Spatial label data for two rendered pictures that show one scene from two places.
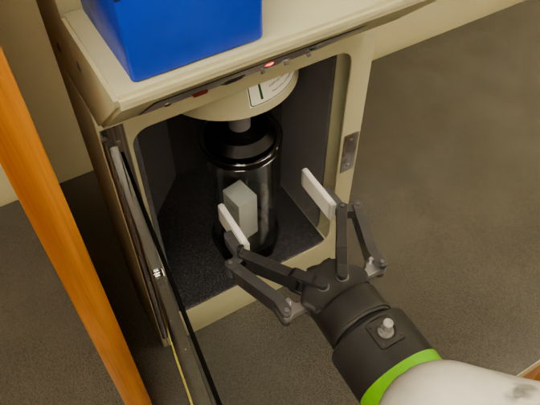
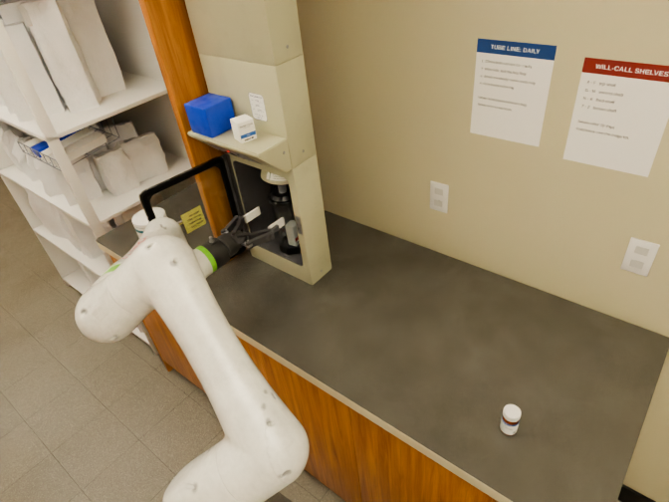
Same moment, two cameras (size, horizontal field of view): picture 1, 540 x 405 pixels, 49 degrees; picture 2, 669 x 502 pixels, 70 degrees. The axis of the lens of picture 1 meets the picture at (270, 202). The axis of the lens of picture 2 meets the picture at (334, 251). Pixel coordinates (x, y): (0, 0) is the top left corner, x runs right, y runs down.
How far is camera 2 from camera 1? 1.44 m
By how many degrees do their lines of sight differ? 52
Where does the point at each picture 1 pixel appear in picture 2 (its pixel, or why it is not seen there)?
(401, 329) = (212, 243)
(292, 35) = (216, 140)
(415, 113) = (425, 286)
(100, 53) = not seen: hidden behind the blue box
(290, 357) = (259, 286)
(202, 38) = (200, 129)
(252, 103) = (267, 177)
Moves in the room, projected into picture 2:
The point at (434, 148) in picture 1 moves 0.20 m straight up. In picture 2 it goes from (402, 299) to (401, 252)
